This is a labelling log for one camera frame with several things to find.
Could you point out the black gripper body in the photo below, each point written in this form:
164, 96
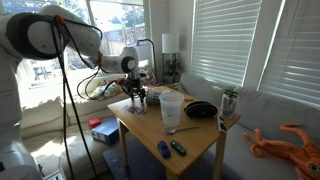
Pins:
135, 86

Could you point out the translucent plastic cup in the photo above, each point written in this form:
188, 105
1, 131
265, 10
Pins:
171, 108

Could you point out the dark rug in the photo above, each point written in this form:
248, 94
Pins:
113, 160

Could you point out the blue toy car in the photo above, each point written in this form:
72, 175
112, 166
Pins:
164, 150

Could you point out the dark green toy car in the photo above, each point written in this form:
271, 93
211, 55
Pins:
178, 148

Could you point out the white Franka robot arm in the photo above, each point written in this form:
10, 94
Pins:
33, 36

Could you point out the grey sofa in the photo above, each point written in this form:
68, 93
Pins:
266, 113

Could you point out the cream sofa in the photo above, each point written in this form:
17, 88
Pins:
43, 116

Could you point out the red box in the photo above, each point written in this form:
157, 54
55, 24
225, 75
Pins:
94, 122

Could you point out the glass jar with plant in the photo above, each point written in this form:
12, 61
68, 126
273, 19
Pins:
229, 105

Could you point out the blue box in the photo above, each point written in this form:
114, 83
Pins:
106, 131

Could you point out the wooden table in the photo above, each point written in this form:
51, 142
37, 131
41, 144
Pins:
150, 128

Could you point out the white window blind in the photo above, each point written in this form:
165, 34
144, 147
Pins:
296, 56
223, 40

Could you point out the Santa elf sticker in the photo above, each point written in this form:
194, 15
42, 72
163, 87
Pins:
135, 110

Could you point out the floral pillow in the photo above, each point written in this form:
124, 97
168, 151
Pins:
110, 90

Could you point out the orange squid plush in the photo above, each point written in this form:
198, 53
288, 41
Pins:
290, 151

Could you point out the small white black tag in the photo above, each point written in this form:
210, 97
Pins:
222, 125

